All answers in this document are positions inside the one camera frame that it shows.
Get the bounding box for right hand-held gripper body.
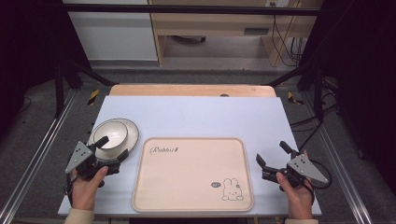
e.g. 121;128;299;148
262;150;330;189

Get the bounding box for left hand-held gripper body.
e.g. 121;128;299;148
64;141;122;189

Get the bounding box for white bowl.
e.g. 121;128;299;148
92;120;130;151

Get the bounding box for white plate dark rim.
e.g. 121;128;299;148
88;118;140;161

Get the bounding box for person's right hand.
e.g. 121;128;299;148
276;150;316;220

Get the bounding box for person's left hand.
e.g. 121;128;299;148
69;165;109;212

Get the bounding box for yellow black tape strip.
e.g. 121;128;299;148
287;91;305;105
87;89;101;106

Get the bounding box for black metal stand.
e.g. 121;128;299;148
52;55;118;119
265;60;326;122

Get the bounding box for beige tray rabbit print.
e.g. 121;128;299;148
132;136;255;214

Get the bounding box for light wooden table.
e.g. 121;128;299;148
108;83;277;98

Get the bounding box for black curtain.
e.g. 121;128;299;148
0;0;92;141
300;0;396;197

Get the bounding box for white cabinet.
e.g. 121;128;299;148
62;0;159;62

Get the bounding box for wooden desk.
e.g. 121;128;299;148
148;0;323;67

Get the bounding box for black horizontal bar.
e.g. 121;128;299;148
60;3;323;17

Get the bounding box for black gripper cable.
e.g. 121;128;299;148
303;159;333;190

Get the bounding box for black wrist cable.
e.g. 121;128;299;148
64;172;78;206

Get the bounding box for metal floor rail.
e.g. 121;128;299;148
303;92;375;224
0;88;78;224

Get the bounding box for black floor cables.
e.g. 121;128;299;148
289;77;342;153

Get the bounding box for black cables hanging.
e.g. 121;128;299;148
271;13;304;67

